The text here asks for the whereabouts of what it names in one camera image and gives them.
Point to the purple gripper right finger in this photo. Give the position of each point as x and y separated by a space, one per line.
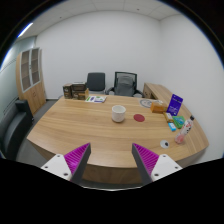
152 166

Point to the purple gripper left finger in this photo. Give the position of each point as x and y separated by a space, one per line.
70 166

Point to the clear plastic water bottle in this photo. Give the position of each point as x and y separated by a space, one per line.
184 130

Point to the red round coaster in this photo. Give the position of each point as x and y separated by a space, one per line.
139 117

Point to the small blue box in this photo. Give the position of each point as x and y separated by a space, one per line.
172 126

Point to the large wooden desk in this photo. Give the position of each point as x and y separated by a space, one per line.
69 124

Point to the yellow small box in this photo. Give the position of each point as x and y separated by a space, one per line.
168 117

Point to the green packet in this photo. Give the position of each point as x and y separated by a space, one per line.
178 121

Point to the wooden tissue box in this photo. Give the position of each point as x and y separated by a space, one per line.
157 107

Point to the white ceramic cup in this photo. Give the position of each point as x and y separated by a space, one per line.
118 113

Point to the round silver plate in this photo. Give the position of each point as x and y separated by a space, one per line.
145 103

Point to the green white leaflets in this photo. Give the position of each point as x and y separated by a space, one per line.
96 99

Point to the purple standing sign card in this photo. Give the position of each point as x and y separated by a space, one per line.
174 105

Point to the wooden side desk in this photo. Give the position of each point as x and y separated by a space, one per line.
157 93

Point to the dark brown gift boxes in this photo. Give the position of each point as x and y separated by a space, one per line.
76 90

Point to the black leather sofa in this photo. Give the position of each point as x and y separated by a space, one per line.
13 128

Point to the grey mesh office chair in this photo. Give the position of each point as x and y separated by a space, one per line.
125 84

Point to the black office chair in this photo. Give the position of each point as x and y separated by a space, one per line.
96 82

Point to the wooden glass-door cabinet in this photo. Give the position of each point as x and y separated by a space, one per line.
29 79

